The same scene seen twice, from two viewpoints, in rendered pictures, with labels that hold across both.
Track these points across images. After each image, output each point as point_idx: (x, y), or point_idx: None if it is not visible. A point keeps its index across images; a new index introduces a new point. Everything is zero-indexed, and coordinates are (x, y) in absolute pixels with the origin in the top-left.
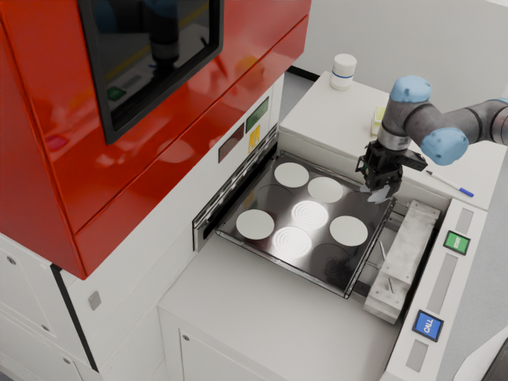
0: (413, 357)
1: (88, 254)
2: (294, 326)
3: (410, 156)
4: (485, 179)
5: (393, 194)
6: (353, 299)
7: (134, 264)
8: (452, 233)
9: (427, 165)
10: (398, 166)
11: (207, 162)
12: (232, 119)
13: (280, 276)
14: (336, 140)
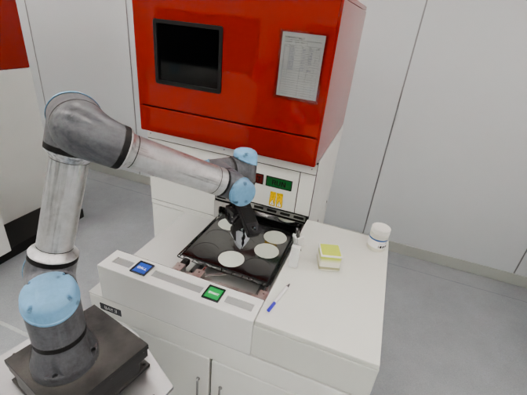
0: (123, 261)
1: (143, 117)
2: (170, 253)
3: (244, 214)
4: (296, 326)
5: (233, 237)
6: None
7: None
8: (222, 291)
9: (297, 287)
10: (237, 213)
11: None
12: (230, 142)
13: None
14: (304, 241)
